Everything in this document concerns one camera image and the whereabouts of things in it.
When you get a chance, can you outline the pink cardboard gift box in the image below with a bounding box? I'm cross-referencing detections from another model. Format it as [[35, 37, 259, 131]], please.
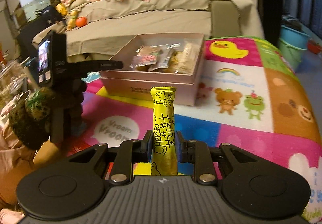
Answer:
[[100, 33, 204, 106]]

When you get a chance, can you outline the yellow cheese stick packet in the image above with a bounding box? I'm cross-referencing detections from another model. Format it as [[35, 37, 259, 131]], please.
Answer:
[[151, 86, 177, 176]]

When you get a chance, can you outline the hawthorn lollipop red packet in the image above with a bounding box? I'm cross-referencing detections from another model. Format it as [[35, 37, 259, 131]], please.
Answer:
[[130, 46, 163, 71]]

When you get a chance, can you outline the lollipop packet with barcode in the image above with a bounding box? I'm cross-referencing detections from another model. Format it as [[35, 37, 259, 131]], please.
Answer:
[[148, 44, 180, 72]]

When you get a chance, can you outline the packaged rice cracker bar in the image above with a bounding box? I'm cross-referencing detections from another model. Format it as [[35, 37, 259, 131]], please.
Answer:
[[176, 42, 200, 75]]

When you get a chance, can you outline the orange toy ball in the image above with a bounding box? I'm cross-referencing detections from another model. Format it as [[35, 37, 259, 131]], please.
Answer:
[[75, 17, 87, 28]]

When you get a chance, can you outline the person with dark hair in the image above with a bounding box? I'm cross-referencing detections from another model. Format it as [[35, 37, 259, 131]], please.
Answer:
[[1, 88, 57, 223]]

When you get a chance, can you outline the colourful cartoon play mat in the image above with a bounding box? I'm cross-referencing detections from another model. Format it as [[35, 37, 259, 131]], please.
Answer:
[[63, 37, 321, 223]]

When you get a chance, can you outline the beige covered sofa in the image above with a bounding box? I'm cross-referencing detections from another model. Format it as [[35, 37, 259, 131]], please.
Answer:
[[32, 0, 265, 61]]

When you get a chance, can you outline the green plastic bucket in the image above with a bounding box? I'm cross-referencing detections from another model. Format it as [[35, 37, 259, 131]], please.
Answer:
[[278, 38, 307, 72]]

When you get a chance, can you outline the teal plastic bucket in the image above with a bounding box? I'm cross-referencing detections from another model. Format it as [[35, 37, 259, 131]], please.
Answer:
[[280, 25, 310, 49]]

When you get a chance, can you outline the red plastic basin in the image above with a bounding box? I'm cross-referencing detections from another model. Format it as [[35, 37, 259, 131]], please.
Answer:
[[307, 40, 321, 54]]

